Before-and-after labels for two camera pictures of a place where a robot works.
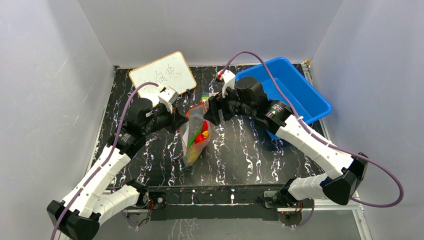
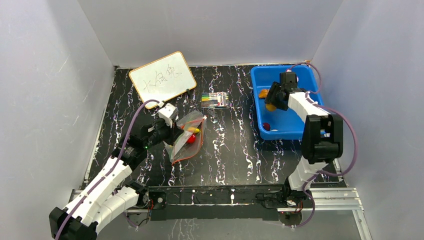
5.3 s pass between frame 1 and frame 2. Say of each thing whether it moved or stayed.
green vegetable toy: moved
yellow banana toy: moved
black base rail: stayed
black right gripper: moved
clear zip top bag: moved
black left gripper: moved
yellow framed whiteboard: stayed
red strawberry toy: moved
